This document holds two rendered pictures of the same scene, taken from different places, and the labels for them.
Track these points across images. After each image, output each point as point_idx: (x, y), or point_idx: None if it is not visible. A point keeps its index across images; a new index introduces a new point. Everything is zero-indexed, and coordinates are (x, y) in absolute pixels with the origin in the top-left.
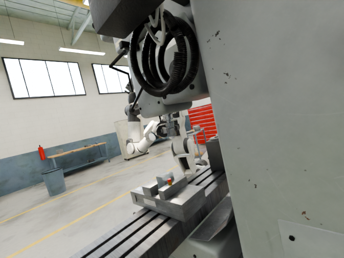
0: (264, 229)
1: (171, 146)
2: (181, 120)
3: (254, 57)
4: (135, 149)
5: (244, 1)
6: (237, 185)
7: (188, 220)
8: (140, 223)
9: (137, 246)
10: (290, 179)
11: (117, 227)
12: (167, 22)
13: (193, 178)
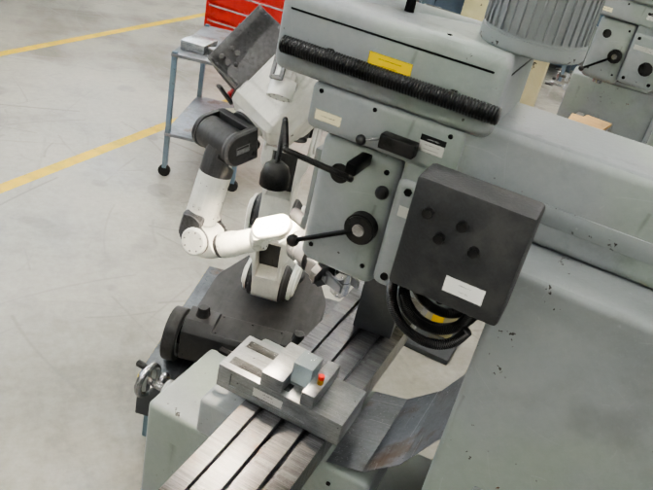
0: (457, 488)
1: (251, 209)
2: (309, 164)
3: (529, 376)
4: (210, 248)
5: (547, 335)
6: (451, 450)
7: None
8: (259, 436)
9: (271, 472)
10: (501, 465)
11: (220, 436)
12: None
13: (320, 339)
